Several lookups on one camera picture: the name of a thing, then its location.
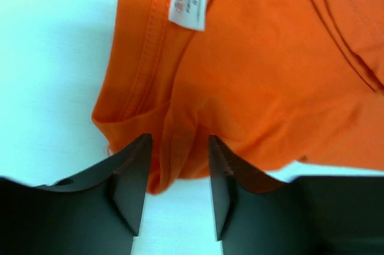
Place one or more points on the orange t-shirt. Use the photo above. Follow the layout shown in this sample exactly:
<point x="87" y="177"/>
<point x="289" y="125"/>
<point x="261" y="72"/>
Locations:
<point x="277" y="80"/>

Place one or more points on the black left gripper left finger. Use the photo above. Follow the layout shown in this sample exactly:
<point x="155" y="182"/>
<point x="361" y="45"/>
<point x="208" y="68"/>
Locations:
<point x="96" y="211"/>

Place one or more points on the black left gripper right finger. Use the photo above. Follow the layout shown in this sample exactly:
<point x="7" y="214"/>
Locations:
<point x="258" y="214"/>

